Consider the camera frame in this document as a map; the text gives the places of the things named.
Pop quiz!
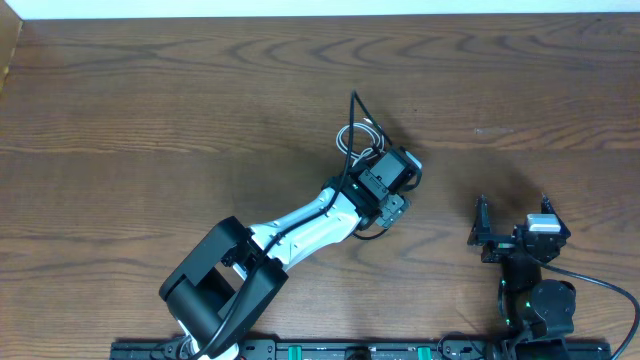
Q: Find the white USB cable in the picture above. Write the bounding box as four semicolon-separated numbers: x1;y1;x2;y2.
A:
335;117;387;166

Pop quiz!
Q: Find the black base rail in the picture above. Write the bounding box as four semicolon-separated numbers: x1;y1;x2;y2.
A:
109;338;614;360

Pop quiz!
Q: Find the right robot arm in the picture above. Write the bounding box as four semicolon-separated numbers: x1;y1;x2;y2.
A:
467;196;576;360

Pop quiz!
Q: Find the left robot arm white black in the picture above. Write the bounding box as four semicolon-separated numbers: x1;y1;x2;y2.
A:
159;147;422;359

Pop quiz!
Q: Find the black USB cable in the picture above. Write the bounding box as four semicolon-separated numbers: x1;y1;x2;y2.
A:
352;227;390;242

